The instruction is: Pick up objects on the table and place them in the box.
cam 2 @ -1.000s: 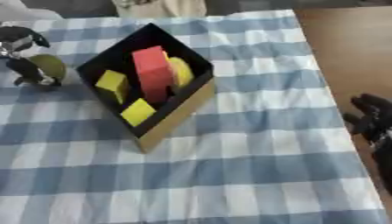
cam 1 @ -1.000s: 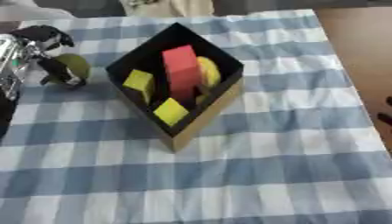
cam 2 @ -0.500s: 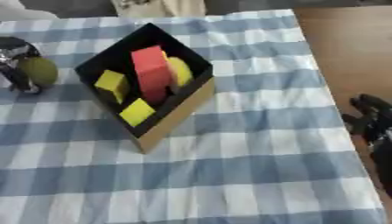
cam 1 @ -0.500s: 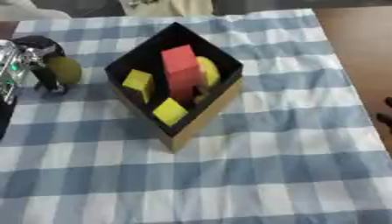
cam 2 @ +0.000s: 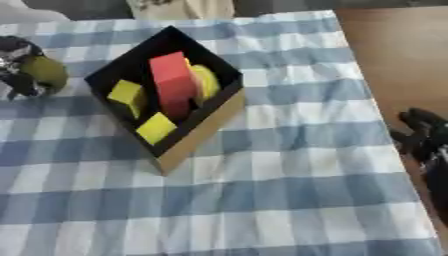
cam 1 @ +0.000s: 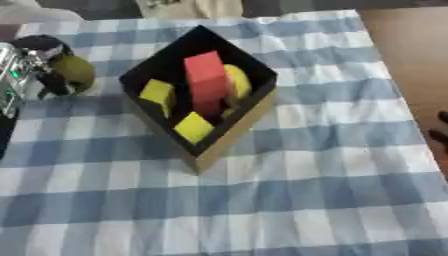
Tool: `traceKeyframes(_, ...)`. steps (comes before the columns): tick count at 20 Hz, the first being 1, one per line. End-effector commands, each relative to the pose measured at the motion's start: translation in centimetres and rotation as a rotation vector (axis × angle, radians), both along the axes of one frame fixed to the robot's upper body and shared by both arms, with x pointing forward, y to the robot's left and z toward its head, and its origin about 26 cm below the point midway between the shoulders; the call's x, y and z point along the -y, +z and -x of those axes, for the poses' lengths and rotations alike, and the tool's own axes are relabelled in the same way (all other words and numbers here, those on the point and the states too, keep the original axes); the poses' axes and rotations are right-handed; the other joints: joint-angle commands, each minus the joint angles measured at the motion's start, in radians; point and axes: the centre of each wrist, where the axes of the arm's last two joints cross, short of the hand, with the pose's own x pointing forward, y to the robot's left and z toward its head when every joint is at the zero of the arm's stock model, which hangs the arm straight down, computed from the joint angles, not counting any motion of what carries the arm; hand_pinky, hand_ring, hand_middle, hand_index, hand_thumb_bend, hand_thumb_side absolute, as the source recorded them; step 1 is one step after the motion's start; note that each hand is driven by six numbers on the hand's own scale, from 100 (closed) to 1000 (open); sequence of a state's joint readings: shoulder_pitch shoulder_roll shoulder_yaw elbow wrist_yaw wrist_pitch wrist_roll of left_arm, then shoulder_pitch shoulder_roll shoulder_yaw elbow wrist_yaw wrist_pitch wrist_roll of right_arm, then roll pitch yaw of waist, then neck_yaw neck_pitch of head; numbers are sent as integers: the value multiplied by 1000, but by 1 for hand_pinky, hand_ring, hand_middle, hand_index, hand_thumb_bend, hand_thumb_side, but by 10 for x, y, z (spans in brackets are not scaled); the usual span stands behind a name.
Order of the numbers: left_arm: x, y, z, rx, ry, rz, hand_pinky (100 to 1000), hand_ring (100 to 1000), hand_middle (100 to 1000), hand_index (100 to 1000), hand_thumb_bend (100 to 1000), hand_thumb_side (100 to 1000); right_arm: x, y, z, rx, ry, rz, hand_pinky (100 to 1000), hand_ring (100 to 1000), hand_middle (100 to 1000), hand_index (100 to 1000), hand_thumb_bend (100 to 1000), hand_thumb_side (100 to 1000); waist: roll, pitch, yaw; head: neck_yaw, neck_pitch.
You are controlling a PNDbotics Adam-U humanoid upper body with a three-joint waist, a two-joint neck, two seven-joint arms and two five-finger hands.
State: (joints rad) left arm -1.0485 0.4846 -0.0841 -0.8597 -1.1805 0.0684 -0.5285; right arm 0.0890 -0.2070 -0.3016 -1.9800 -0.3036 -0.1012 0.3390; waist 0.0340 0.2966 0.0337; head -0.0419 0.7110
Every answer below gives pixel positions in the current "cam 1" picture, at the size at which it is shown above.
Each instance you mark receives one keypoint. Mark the yellow round block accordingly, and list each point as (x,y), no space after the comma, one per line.
(239,83)

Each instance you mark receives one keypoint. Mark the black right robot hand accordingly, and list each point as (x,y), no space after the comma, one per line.
(441,131)

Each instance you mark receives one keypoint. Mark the cardboard box with black inside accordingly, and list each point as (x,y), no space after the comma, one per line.
(201,100)

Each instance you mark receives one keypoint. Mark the red rectangular block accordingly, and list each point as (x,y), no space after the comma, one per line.
(205,83)

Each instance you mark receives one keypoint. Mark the yellow cube block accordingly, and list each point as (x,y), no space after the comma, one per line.
(158,95)
(193,127)

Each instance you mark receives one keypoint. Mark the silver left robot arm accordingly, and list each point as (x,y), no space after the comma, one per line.
(13,76)

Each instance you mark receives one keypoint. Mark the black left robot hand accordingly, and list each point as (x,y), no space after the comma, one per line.
(53,81)

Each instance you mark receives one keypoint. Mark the olive green round block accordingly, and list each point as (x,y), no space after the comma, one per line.
(77,70)

